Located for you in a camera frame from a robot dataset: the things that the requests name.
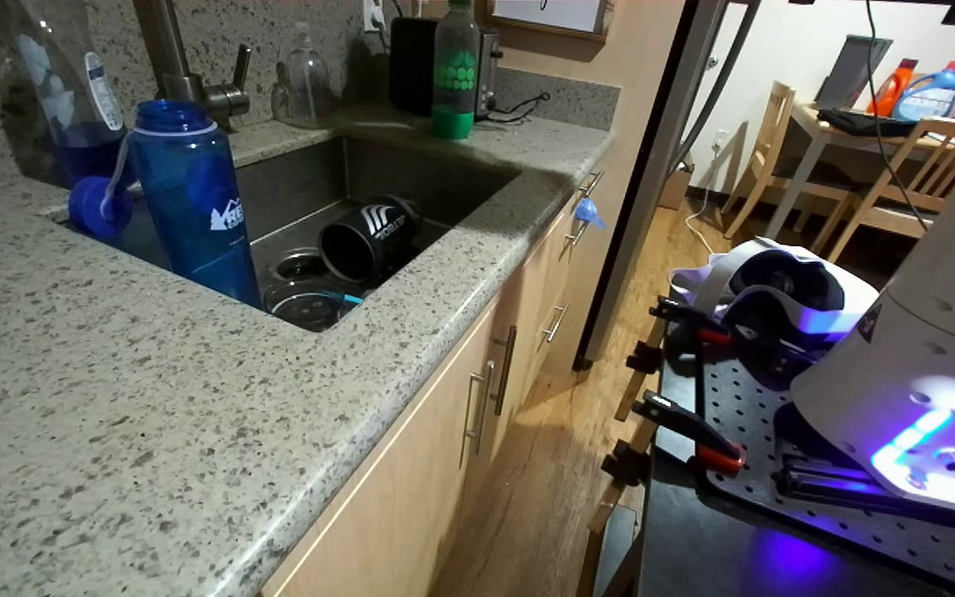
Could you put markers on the green plastic bottle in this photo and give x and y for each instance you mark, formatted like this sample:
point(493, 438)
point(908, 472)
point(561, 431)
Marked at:
point(454, 77)

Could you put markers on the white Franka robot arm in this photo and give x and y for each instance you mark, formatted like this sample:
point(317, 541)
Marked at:
point(920, 352)

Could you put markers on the metal sink drain strainer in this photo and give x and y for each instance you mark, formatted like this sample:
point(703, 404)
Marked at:
point(303, 268)

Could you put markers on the stainless steel sink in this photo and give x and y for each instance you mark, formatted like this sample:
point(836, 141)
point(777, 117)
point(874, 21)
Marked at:
point(301, 187)

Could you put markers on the clear glass bottle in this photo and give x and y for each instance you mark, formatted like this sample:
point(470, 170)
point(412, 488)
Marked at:
point(303, 83)

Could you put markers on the blue water bottle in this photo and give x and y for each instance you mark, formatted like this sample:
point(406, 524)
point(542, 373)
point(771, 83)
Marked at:
point(192, 200)

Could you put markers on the blue water bottle cap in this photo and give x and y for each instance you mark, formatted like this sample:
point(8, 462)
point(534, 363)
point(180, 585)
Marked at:
point(101, 208)

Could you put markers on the orange detergent bottle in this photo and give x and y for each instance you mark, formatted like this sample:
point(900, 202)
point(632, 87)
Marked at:
point(897, 94)

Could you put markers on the clear dish soap bottle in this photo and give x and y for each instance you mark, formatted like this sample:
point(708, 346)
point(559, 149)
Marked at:
point(49, 87)

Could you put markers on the blue detergent bottle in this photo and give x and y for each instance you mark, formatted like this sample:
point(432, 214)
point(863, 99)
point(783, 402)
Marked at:
point(931, 94)

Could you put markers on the black mug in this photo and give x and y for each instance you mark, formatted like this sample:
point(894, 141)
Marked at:
point(372, 235)

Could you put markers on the round dark bowl teal rim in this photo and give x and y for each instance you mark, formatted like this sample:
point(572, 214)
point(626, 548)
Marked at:
point(314, 310)

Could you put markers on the light wood kitchen cabinet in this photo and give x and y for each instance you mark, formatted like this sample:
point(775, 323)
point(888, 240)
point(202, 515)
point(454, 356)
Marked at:
point(412, 484)

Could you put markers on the black and silver toaster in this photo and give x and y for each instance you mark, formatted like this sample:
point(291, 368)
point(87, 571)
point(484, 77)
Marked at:
point(412, 66)

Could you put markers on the white perforated mounting plate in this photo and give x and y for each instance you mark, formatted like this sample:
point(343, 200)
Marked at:
point(743, 408)

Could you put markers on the wooden chair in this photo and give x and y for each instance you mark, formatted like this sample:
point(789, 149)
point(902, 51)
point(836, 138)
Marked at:
point(909, 168)
point(771, 135)

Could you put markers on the white VR headset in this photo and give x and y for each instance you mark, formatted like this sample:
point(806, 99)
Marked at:
point(819, 285)

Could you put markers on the black robot cart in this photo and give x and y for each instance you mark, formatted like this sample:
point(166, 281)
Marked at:
point(711, 551)

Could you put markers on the wooden dining table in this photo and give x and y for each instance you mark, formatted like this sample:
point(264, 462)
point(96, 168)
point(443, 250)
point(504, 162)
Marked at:
point(805, 125)

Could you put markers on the chrome kitchen faucet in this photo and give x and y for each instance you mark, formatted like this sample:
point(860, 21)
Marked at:
point(174, 53)

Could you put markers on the grey laptop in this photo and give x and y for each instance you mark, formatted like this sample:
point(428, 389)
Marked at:
point(855, 69)

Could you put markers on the white wall outlet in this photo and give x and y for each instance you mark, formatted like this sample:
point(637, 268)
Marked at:
point(372, 14)

